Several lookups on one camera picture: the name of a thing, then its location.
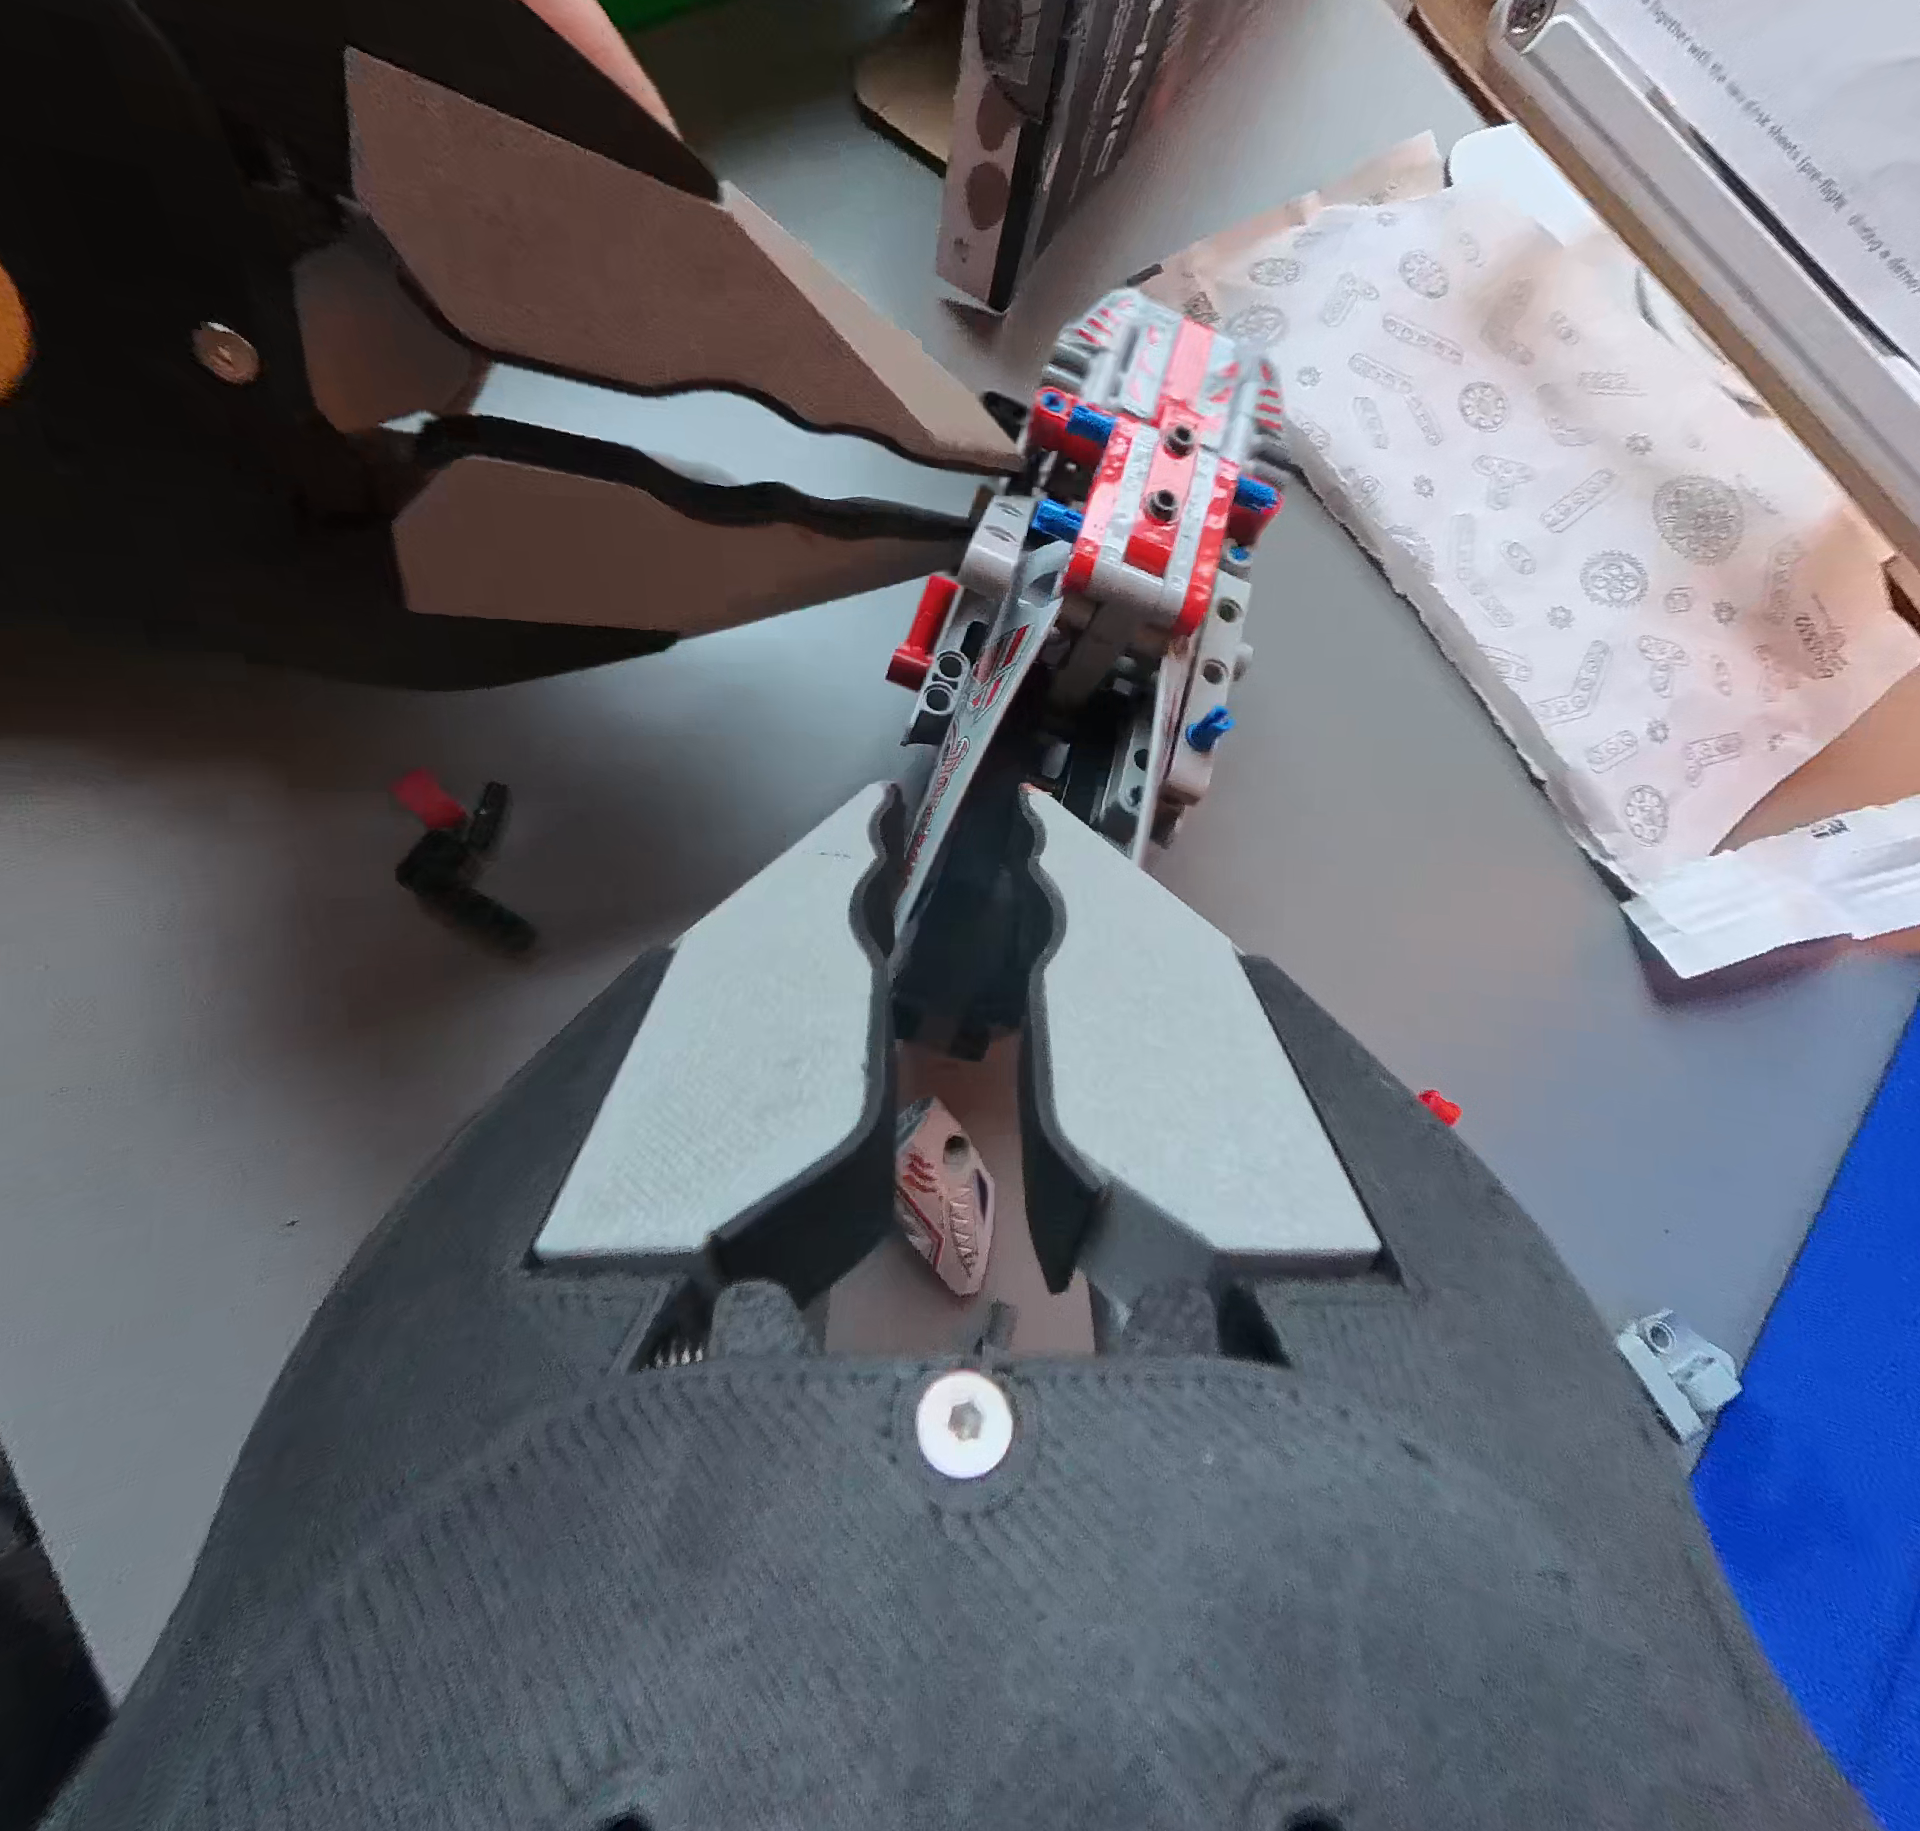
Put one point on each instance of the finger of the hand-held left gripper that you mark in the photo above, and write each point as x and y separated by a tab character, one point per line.
571	557
601	256

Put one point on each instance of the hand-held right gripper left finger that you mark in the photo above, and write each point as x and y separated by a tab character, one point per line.
720	1082

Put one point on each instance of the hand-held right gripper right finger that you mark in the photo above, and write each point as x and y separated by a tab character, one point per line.
1200	1082

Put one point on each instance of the grey printed lego panel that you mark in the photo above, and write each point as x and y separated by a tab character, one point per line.
945	1195

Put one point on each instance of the red grey lego vehicle model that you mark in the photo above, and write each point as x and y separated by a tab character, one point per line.
1140	512

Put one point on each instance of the small red lego bush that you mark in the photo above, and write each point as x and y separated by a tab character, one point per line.
1440	1108

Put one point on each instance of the red lego piece yellow axle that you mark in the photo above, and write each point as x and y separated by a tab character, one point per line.
427	797

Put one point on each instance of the small black lego piece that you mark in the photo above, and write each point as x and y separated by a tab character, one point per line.
465	887

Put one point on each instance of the black lego set box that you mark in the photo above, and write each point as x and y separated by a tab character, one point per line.
1111	75

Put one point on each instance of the small grey lego connector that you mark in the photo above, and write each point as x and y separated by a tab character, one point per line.
1680	1374

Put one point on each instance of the person's left hand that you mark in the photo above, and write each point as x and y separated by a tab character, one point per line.
586	0

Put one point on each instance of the brown box stand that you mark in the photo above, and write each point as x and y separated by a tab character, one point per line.
900	75

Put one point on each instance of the white torn paper bag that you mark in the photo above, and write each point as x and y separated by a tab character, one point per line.
1770	887

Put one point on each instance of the printed paper bag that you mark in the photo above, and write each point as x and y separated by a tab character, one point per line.
1576	512

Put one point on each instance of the blue plastic bin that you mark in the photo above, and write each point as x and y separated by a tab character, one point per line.
1831	1412

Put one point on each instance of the instruction sheet on stand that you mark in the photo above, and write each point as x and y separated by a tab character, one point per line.
1440	0

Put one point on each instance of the printed instruction sheet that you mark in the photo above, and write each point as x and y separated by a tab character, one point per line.
1770	62

